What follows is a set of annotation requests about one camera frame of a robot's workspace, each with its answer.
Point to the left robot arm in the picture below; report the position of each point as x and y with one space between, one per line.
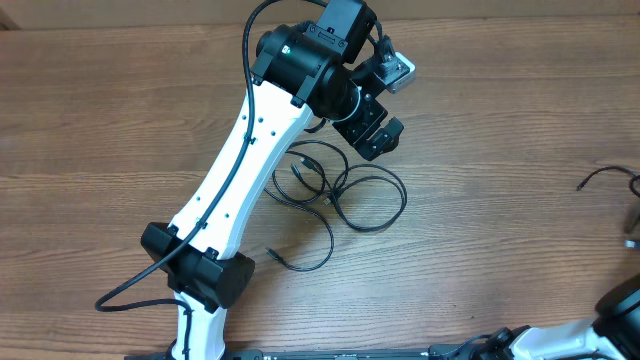
334 69

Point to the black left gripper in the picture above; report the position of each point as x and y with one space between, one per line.
357 132

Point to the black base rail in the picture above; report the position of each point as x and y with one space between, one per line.
434 352

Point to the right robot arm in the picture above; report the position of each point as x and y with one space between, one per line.
612 333

